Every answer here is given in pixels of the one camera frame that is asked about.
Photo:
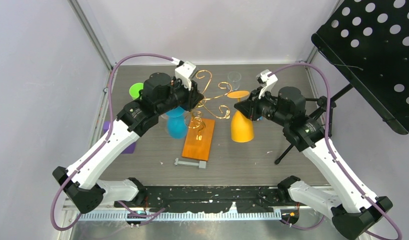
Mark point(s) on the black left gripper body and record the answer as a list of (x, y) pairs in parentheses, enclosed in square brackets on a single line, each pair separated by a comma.
[(181, 96)]

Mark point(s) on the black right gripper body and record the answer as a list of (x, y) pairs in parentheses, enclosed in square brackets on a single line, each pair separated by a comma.
[(264, 107)]

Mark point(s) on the orange plastic wine glass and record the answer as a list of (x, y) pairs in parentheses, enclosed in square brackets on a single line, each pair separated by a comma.
[(242, 129)]

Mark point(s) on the blue plastic wine glass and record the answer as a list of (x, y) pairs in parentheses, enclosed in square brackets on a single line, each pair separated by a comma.
[(175, 125)]

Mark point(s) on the gold wire wine glass rack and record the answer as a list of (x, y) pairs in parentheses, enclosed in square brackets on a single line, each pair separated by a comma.
[(200, 130)]

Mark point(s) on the green plastic wine glass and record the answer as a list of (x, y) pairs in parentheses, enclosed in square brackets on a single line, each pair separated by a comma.
[(135, 90)]

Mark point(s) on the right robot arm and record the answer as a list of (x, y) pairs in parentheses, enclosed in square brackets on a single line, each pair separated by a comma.
[(354, 208)]

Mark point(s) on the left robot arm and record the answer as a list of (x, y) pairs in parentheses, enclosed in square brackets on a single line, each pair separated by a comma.
[(81, 181)]

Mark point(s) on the clear wine glass back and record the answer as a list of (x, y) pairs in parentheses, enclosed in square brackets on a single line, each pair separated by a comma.
[(234, 78)]

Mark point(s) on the grey bolt tool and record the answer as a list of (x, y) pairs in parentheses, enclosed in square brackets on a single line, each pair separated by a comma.
[(199, 164)]

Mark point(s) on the purple box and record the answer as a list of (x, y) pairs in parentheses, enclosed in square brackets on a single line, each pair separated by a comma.
[(129, 150)]

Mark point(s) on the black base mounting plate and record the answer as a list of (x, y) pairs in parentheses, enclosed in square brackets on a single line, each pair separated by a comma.
[(212, 199)]

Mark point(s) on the black perforated music stand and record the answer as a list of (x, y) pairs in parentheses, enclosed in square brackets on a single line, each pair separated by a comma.
[(368, 43)]

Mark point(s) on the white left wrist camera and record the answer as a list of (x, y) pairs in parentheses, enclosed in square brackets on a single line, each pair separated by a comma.
[(185, 71)]

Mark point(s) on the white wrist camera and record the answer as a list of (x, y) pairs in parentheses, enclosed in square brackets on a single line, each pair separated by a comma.
[(185, 71), (267, 80)]

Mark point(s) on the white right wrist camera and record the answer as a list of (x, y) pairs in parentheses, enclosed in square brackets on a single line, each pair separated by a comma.
[(267, 80)]

